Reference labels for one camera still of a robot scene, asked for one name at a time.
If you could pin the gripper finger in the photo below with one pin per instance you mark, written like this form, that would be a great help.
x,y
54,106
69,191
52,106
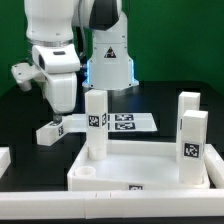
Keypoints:
x,y
57,117

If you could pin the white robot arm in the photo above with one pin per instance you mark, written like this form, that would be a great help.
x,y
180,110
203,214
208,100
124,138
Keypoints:
x,y
68,36

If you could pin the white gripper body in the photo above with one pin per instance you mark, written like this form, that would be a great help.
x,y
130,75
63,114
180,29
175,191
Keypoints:
x,y
59,66

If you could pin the white marker sheet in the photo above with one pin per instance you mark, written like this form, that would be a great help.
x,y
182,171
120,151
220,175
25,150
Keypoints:
x,y
117,122

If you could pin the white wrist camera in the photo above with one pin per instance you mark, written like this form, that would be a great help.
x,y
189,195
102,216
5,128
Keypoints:
x,y
24,73

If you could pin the white front fence bar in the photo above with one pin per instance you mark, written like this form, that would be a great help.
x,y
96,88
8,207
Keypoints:
x,y
111,204

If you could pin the white right fence block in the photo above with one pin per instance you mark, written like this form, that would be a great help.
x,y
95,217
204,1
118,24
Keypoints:
x,y
214,165

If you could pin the white left fence block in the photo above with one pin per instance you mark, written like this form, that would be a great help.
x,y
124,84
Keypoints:
x,y
5,159

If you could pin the white desk top tray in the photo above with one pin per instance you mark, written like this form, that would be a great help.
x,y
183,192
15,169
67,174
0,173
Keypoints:
x,y
130,165

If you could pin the white fence block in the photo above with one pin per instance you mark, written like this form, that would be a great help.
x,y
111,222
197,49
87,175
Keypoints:
x,y
5,159
214,165

